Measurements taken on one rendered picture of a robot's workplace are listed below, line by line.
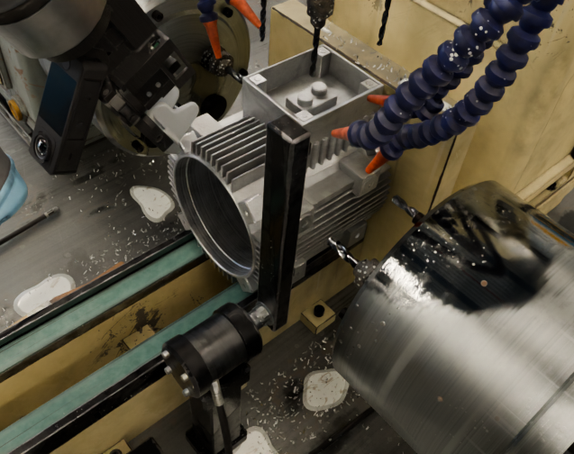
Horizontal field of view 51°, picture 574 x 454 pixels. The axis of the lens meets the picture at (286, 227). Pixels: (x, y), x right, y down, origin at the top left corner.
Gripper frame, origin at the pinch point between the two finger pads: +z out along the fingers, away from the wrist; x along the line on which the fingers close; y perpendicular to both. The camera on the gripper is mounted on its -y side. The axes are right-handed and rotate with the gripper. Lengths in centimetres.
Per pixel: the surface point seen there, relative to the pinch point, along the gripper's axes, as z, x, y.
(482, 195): 0.5, -29.0, 16.2
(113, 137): 8.3, 15.1, -3.7
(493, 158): 20.9, -20.8, 27.0
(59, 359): 8.4, -3.0, -26.6
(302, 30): 6.0, 2.9, 21.7
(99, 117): 4.4, 15.4, -3.0
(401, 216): 19.6, -17.6, 13.9
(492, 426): -0.9, -42.1, 1.7
